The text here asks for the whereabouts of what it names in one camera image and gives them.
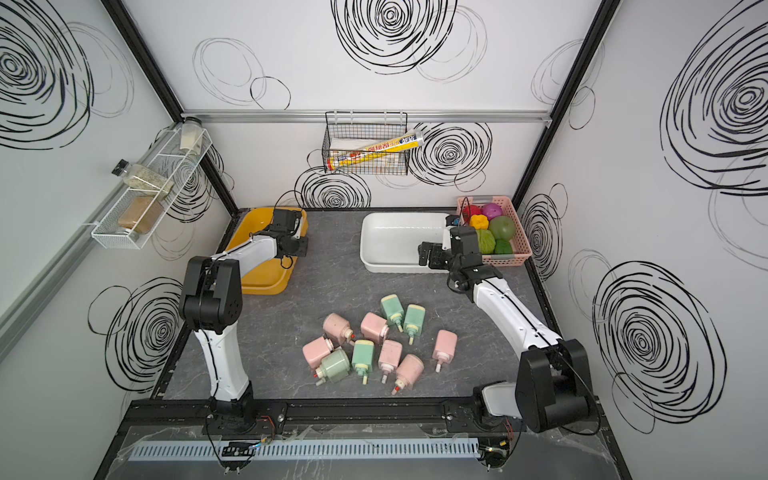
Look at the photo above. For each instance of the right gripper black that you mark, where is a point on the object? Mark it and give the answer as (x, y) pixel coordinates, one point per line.
(436, 249)

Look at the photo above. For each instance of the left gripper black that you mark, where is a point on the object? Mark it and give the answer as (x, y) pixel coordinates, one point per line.
(302, 247)

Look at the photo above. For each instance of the yellow plastic storage tray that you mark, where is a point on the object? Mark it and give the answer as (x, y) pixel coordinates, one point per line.
(261, 272)

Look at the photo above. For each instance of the white plastic storage tray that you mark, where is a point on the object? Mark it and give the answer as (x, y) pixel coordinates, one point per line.
(389, 241)

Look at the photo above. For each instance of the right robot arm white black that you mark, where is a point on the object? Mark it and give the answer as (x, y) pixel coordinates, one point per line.
(553, 386)

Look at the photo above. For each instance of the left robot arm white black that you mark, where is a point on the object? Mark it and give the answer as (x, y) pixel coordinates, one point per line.
(212, 301)

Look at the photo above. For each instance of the yellow red foil roll box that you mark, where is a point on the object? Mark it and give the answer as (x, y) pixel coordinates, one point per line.
(372, 151)

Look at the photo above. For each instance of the yellow toy pepper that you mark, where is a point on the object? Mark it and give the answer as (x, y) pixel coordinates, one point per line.
(479, 222)

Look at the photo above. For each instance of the green toy apple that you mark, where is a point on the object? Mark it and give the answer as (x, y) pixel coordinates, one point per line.
(502, 228)

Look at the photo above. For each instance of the red toy pepper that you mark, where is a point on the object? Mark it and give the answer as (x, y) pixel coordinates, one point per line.
(468, 211)

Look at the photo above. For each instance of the pink perforated plastic basket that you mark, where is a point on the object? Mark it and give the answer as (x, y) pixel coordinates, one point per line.
(521, 249)

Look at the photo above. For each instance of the purple toy vegetable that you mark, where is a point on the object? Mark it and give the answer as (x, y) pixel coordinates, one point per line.
(492, 211)

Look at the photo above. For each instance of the glass jar on shelf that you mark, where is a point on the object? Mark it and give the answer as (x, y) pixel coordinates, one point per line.
(191, 135)

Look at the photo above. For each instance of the clear bottle on shelf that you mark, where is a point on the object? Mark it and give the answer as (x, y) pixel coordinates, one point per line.
(143, 179)

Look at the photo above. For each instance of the black wire wall basket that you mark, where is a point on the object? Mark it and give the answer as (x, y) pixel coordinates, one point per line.
(347, 135)

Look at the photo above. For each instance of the aluminium wall rail back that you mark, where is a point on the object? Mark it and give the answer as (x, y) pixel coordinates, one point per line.
(314, 116)

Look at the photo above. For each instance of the aluminium wall rail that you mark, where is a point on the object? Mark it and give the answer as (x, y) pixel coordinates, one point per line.
(314, 116)
(33, 300)

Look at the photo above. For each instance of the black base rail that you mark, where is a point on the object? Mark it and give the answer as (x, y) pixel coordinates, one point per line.
(279, 418)

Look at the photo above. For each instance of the white wire wall shelf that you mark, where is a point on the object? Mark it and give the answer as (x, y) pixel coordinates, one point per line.
(187, 203)

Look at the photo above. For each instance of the aluminium wall rail left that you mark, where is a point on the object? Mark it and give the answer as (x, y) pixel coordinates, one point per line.
(33, 300)

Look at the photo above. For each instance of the white slotted cable duct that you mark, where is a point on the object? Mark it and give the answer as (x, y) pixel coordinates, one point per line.
(331, 449)

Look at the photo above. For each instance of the black corner frame post left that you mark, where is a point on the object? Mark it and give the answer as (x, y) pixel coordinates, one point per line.
(128, 30)

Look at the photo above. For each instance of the black corner frame post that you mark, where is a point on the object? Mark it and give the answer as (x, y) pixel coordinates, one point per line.
(583, 60)
(128, 30)

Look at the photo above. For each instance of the black corner frame post right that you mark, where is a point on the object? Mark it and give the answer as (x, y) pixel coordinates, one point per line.
(583, 60)

